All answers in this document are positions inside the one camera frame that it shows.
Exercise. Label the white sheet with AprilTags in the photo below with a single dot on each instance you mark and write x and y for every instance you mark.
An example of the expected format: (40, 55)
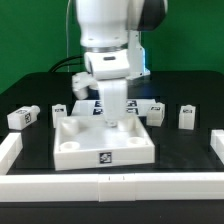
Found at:
(94, 107)

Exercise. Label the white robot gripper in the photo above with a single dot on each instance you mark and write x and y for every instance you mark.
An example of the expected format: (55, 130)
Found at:
(106, 72)

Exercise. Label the white U-shaped obstacle fence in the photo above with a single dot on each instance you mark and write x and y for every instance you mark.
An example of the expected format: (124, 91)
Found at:
(101, 187)

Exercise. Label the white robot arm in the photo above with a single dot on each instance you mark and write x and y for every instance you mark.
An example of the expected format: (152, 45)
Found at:
(106, 27)

